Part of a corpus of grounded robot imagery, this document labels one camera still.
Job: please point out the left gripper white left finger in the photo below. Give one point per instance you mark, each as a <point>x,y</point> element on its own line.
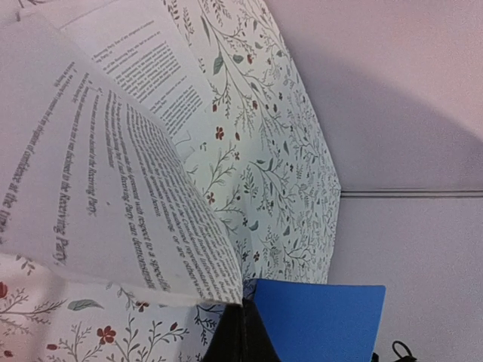
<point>226,343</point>

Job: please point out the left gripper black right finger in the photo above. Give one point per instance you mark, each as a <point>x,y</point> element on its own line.
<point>257,346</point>

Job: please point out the blue folder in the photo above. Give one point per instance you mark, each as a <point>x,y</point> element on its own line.
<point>320,322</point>

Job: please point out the floral patterned table mat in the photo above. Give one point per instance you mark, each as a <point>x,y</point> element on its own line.
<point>264,169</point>

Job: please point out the white printed paper sheets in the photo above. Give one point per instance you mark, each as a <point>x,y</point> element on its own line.
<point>138,45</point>

